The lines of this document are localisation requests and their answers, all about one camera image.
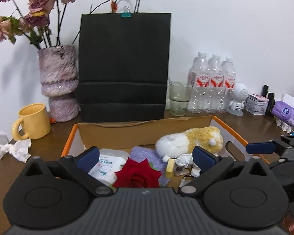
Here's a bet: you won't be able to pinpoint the white robot figurine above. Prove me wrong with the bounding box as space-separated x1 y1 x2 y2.
227 83 249 116

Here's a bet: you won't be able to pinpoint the crumpled tissue in box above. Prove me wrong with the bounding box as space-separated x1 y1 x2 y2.
175 153 201 178

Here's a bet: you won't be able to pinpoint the dried pink roses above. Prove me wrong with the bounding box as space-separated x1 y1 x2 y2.
0 0 76 50

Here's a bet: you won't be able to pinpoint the white yellow plush hamster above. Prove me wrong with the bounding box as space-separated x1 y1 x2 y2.
155 126 224 162

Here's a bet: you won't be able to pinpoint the water bottle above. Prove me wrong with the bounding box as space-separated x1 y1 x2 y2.
187 52 211 113
222 57 236 112
208 54 225 112

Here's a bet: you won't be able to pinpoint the purple wipes pack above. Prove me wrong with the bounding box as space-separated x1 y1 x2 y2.
271 93 294 134

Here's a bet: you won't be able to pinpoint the clear glass cup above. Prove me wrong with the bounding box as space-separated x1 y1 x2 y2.
169 81 192 116

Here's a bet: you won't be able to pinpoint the crumpled tissue on table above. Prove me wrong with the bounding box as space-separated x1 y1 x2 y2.
0 138 32 163

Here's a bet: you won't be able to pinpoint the right water bottle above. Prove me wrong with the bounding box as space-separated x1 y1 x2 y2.
222 57 236 112

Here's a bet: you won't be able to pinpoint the left water bottle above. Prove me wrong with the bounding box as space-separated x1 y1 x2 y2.
187 52 211 113

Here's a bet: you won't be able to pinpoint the orange cardboard box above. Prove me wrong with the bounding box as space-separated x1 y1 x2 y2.
61 114 276 160

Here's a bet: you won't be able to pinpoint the white face mask pack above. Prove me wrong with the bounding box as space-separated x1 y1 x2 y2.
88 149 130 186

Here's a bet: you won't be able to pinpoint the purple marbled vase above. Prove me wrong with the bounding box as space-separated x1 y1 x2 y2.
38 45 79 122

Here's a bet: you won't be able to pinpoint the yellow ceramic mug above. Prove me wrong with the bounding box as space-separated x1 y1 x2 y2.
11 103 51 141

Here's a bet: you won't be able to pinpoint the purple cloth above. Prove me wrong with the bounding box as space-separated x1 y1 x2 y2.
130 146 170 187

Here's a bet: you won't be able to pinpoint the yellow eraser block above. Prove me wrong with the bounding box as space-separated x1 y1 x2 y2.
165 159 175 178

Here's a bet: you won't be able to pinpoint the black paper bag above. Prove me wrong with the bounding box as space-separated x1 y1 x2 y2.
75 12 171 123

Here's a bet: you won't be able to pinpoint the person's hand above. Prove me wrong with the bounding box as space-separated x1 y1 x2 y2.
281 210 294 235

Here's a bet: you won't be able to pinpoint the red rose flower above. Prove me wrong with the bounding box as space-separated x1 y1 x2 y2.
113 158 162 188

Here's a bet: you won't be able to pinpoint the middle water bottle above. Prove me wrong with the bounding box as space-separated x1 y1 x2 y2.
208 54 225 112

